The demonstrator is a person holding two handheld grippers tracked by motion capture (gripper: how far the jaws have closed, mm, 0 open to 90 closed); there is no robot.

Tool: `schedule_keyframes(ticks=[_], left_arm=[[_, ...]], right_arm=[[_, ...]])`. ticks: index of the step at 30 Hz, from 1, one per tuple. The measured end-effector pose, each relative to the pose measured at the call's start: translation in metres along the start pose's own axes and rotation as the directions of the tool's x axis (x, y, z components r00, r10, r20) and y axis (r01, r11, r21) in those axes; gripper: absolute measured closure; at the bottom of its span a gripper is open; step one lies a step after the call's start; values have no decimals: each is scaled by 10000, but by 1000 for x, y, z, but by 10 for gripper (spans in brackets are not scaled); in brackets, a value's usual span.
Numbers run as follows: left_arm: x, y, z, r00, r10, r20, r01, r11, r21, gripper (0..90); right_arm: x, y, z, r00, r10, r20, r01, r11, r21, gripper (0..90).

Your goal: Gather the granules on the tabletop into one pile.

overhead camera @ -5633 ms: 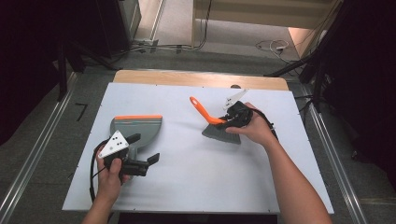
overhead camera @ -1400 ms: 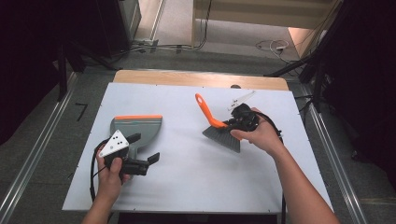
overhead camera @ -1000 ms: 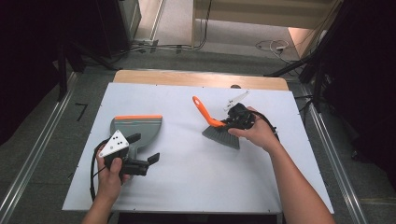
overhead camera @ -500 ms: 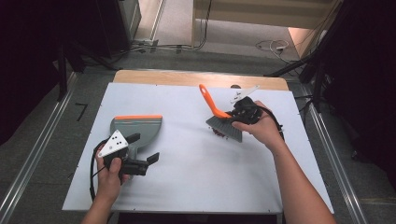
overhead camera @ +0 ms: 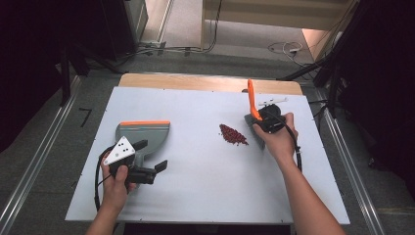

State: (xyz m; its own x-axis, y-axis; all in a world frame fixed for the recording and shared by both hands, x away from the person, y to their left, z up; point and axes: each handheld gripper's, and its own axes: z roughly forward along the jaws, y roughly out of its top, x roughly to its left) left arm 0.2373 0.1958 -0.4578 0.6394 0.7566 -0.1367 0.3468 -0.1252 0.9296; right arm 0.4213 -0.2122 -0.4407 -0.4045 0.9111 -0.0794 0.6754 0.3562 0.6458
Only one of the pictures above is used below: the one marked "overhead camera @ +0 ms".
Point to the aluminium floor rail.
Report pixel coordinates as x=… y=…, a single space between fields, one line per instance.
x=39 y=153
x=352 y=173

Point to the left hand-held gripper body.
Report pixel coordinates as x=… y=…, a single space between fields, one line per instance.
x=121 y=150

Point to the pile of red beans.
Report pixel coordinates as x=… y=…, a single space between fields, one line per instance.
x=233 y=134

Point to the dark table grommet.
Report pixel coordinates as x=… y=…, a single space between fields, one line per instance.
x=244 y=90

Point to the grey cabinet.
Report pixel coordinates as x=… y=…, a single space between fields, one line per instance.
x=137 y=19

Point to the white table board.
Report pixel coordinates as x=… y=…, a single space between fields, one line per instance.
x=202 y=196

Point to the dark curtain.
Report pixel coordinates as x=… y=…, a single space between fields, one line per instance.
x=29 y=49
x=385 y=65

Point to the orange brush with grey bristles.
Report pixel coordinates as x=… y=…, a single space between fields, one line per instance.
x=252 y=98

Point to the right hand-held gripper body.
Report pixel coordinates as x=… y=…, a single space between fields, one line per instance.
x=274 y=119

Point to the grey dustpan with orange edge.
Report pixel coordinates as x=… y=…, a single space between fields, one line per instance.
x=145 y=133

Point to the wooden table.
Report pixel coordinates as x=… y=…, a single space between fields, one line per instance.
x=195 y=83

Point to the grey power strip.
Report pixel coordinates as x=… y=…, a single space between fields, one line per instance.
x=153 y=44

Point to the beige wooden furniture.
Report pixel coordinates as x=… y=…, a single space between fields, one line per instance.
x=261 y=13

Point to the black metal stand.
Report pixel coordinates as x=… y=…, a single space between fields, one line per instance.
x=65 y=78
x=332 y=88

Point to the person's right hand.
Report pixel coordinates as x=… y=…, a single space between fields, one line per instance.
x=280 y=142

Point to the person's left hand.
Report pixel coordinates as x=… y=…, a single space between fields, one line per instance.
x=115 y=191

